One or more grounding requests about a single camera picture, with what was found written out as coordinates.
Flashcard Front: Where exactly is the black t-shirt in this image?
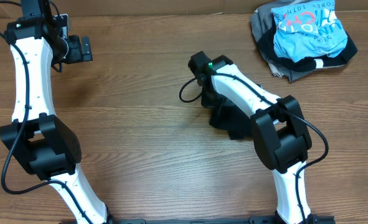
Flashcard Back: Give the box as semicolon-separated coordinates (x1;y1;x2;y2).
209;98;253;140

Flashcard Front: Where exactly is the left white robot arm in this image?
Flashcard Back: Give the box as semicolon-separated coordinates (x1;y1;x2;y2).
0;1;112;223

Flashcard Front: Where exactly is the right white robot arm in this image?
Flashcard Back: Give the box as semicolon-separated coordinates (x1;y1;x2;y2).
188;51;313;223

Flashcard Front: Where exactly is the black folded garment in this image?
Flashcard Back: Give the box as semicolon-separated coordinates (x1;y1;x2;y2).
256;25;357;72

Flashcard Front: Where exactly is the grey folded garment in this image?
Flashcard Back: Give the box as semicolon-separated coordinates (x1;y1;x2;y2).
250;0;321;83

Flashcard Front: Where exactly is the light blue printed t-shirt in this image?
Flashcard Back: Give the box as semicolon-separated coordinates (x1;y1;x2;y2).
271;0;348;62

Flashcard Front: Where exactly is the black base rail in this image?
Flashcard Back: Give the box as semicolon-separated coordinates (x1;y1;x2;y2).
107;215;336;224

